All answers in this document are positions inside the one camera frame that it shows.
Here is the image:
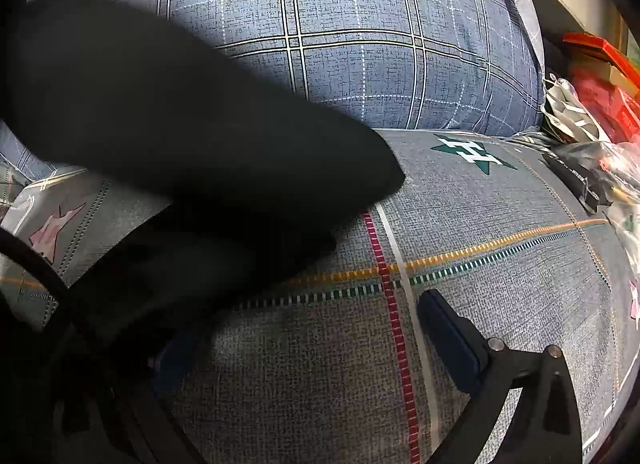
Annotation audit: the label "crumpled plastic bags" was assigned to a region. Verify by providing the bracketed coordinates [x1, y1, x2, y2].
[542, 72, 640, 245]

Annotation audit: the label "black pants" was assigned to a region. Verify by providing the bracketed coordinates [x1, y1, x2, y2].
[0, 0, 407, 345]

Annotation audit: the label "blue plaid pillow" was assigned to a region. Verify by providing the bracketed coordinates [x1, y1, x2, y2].
[27, 0, 547, 139]

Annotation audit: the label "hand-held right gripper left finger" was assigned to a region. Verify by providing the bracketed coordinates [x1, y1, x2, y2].
[59, 328, 202, 464]

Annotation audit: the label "grey star-print bed sheet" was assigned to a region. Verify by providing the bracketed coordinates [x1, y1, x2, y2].
[0, 128, 640, 464]

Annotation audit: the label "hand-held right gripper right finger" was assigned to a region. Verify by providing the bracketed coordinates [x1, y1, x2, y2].
[418, 288, 584, 464]

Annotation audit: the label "red box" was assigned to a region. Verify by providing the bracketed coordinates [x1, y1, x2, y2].
[562, 32, 640, 145]

